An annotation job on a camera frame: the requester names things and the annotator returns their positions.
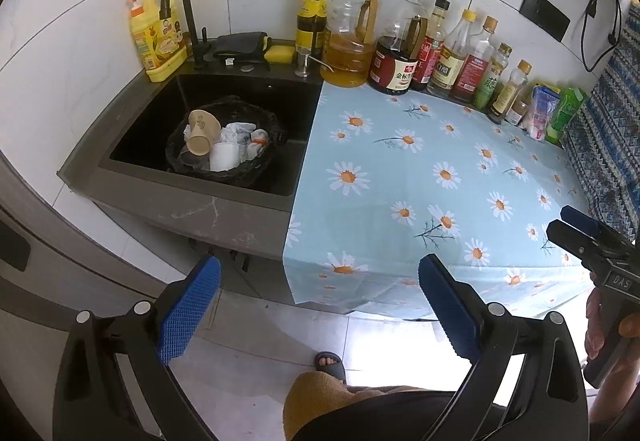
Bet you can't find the grey wall power outlet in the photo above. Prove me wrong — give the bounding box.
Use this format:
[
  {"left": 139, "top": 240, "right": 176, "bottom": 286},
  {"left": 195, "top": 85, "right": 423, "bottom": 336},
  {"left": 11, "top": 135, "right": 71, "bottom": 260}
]
[{"left": 519, "top": 0, "right": 571, "bottom": 41}]

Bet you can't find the person's left foot in sandal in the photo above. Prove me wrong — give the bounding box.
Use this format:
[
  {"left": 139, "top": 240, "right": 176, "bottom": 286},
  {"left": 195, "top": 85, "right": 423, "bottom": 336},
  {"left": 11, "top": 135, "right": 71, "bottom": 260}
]
[{"left": 312, "top": 351, "right": 348, "bottom": 384}]

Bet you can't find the black kitchen sink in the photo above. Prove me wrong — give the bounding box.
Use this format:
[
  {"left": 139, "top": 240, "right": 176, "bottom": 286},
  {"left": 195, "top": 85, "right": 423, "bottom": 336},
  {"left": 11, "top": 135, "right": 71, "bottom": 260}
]
[{"left": 97, "top": 72, "right": 323, "bottom": 198}]

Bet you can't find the small glass jar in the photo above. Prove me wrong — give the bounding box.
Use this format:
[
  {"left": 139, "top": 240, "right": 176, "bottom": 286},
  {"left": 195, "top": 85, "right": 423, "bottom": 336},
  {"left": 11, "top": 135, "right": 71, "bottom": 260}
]
[{"left": 505, "top": 96, "right": 531, "bottom": 126}]

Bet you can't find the blue patterned cloth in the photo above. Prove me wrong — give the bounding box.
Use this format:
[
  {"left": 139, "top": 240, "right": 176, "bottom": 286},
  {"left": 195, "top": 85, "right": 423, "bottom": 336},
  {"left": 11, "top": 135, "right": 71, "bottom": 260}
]
[{"left": 562, "top": 1, "right": 640, "bottom": 242}]

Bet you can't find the clear vinegar bottle yellow cap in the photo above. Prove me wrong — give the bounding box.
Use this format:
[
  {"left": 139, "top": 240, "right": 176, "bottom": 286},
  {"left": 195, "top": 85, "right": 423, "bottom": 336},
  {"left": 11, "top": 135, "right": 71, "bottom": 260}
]
[{"left": 429, "top": 10, "right": 477, "bottom": 97}]

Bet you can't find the grey kitchen cabinet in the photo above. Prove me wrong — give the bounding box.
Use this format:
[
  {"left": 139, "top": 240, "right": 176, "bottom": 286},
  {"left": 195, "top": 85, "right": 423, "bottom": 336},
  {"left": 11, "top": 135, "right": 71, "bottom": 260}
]
[{"left": 0, "top": 201, "right": 291, "bottom": 302}]

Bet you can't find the metal soap pump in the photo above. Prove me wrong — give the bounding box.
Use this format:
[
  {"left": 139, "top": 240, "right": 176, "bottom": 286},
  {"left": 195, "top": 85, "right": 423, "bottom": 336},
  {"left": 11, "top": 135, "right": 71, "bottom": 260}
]
[{"left": 295, "top": 48, "right": 335, "bottom": 78}]

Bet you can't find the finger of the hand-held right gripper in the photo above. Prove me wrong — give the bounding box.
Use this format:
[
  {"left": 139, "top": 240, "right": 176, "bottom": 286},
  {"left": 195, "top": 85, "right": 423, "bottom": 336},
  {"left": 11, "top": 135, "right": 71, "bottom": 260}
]
[
  {"left": 560, "top": 205, "right": 626, "bottom": 242},
  {"left": 546, "top": 220, "right": 638, "bottom": 267}
]

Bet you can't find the yellow dish soap bottle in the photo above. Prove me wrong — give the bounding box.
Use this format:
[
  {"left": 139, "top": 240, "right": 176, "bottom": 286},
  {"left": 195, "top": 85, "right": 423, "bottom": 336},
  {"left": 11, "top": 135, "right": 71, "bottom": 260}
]
[{"left": 127, "top": 0, "right": 188, "bottom": 83}]

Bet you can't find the red label black cap bottle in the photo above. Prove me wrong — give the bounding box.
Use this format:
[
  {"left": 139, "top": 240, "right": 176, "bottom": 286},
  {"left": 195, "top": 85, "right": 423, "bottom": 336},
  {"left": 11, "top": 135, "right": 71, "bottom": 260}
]
[{"left": 417, "top": 0, "right": 451, "bottom": 92}]

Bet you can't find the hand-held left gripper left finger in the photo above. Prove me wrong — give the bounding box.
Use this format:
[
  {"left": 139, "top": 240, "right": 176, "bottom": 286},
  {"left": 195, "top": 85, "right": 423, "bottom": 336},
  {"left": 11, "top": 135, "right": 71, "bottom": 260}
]
[{"left": 52, "top": 255, "right": 222, "bottom": 441}]

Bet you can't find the black cloth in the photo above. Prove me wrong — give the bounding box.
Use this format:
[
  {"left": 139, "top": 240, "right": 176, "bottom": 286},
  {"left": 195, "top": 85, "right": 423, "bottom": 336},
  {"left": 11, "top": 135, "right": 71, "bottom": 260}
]
[{"left": 212, "top": 32, "right": 271, "bottom": 67}]

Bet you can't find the clear cooking oil jug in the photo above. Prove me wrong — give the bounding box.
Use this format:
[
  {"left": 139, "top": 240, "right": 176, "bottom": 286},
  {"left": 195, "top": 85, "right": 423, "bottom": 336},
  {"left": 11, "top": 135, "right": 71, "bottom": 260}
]
[{"left": 320, "top": 0, "right": 377, "bottom": 88}]

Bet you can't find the white paper cup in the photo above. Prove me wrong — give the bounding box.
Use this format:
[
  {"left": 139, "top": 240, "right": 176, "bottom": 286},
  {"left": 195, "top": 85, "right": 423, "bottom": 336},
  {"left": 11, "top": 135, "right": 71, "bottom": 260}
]
[{"left": 209, "top": 142, "right": 241, "bottom": 172}]

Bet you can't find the black power cable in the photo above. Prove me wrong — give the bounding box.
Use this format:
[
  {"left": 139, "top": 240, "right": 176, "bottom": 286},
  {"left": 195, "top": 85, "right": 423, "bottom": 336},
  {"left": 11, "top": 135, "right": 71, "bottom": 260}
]
[{"left": 580, "top": 0, "right": 623, "bottom": 73}]

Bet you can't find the dark soy sauce jug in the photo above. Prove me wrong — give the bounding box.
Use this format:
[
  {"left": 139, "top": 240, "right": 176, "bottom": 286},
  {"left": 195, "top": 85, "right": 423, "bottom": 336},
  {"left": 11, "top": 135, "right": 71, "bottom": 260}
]
[{"left": 369, "top": 0, "right": 430, "bottom": 96}]

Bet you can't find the green label oil bottle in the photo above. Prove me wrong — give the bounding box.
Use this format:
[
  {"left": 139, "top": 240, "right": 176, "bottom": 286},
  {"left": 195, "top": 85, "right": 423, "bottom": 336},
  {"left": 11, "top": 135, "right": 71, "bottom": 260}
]
[{"left": 472, "top": 42, "right": 512, "bottom": 111}]

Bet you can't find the black trash bin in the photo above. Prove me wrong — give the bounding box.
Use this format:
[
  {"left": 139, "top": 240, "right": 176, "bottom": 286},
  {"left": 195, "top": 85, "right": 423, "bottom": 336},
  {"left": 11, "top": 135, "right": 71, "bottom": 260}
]
[{"left": 165, "top": 95, "right": 290, "bottom": 184}]

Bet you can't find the green pouch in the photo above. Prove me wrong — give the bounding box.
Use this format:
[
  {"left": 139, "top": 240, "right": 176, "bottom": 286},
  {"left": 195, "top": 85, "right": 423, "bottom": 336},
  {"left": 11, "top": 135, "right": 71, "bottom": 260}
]
[{"left": 544, "top": 86, "right": 588, "bottom": 145}]

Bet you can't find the dark bottle red label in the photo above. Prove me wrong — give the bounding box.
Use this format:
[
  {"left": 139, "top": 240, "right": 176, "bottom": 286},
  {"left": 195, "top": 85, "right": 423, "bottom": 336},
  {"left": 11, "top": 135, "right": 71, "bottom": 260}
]
[{"left": 450, "top": 16, "right": 499, "bottom": 103}]

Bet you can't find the brown bamboo print paper cup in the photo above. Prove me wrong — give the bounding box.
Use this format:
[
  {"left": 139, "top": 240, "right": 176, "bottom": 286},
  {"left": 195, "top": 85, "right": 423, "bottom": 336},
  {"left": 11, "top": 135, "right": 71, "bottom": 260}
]
[{"left": 189, "top": 110, "right": 222, "bottom": 142}]

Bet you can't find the yellow sponge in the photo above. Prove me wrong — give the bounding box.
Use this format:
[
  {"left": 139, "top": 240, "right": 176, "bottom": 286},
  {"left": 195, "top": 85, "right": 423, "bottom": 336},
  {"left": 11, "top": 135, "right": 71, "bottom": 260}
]
[{"left": 264, "top": 45, "right": 296, "bottom": 64}]

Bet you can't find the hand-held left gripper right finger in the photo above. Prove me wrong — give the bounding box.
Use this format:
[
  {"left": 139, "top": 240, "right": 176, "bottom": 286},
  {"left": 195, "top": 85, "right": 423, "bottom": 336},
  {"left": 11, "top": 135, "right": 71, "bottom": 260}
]
[{"left": 417, "top": 254, "right": 591, "bottom": 441}]

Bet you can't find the person's leg in tan trousers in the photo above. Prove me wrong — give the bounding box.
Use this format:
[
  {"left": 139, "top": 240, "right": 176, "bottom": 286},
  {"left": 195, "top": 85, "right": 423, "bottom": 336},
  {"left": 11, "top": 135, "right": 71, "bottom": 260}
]
[{"left": 282, "top": 371, "right": 361, "bottom": 441}]

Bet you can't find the blue daisy print tablecloth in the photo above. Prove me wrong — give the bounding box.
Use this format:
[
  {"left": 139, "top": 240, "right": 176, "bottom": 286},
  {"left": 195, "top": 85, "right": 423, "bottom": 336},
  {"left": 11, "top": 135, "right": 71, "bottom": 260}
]
[{"left": 282, "top": 78, "right": 601, "bottom": 319}]

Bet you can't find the person's black garment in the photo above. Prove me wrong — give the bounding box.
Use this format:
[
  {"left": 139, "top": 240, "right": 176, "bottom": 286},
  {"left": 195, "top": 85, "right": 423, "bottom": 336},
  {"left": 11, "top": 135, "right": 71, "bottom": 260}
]
[{"left": 295, "top": 383, "right": 506, "bottom": 441}]

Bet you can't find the person's right hand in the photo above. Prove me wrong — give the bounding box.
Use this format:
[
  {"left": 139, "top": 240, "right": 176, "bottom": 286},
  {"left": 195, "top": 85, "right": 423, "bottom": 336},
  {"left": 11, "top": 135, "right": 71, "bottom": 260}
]
[{"left": 584, "top": 271, "right": 608, "bottom": 363}]

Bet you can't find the person's right forearm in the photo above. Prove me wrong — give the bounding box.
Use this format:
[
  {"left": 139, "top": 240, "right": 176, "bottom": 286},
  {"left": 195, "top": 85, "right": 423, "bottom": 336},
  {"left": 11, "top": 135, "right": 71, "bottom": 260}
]
[{"left": 590, "top": 321, "right": 640, "bottom": 424}]

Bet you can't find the green label sauce bottle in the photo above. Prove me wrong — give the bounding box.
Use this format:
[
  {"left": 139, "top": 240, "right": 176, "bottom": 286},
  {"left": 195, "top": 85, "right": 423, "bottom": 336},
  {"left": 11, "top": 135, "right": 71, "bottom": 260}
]
[{"left": 295, "top": 0, "right": 328, "bottom": 57}]

